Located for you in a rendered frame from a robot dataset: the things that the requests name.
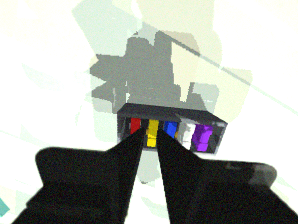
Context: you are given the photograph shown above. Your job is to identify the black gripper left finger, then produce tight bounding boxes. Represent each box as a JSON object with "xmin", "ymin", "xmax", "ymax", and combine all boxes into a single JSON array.
[{"xmin": 34, "ymin": 127, "xmax": 145, "ymax": 224}]

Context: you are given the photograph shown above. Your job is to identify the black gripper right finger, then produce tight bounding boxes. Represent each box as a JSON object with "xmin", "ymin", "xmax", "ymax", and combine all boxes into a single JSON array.
[{"xmin": 157, "ymin": 129, "xmax": 278, "ymax": 224}]

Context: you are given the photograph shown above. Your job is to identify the red fuse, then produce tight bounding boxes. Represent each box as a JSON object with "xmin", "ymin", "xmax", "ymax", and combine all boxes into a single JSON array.
[{"xmin": 130, "ymin": 118, "xmax": 141, "ymax": 135}]

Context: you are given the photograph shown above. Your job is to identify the dark grey fuse block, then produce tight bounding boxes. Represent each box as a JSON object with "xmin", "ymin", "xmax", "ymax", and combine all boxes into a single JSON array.
[{"xmin": 117, "ymin": 103, "xmax": 228, "ymax": 157}]

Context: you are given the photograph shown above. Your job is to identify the small turquoise block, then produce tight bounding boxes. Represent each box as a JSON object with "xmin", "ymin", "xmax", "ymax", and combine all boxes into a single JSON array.
[{"xmin": 0, "ymin": 198, "xmax": 10, "ymax": 217}]

